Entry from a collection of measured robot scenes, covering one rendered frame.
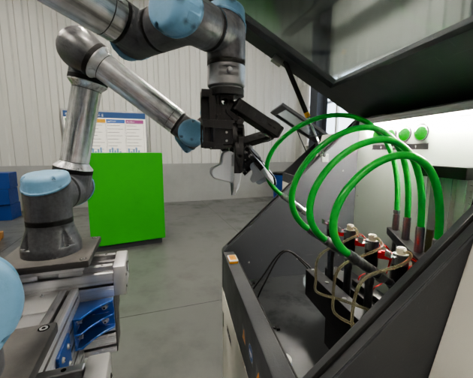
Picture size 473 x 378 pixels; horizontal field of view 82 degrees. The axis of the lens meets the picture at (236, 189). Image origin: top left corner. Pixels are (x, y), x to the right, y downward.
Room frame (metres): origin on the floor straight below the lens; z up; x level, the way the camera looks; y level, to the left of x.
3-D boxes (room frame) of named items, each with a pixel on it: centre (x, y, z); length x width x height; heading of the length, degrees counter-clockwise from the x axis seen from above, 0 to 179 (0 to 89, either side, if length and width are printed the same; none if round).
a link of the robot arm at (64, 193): (0.76, 0.54, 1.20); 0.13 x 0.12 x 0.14; 8
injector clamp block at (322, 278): (0.60, -0.29, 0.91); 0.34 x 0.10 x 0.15; 11
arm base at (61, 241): (0.76, 0.54, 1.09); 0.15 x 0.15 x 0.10
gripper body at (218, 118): (0.56, 0.03, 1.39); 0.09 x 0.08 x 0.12; 101
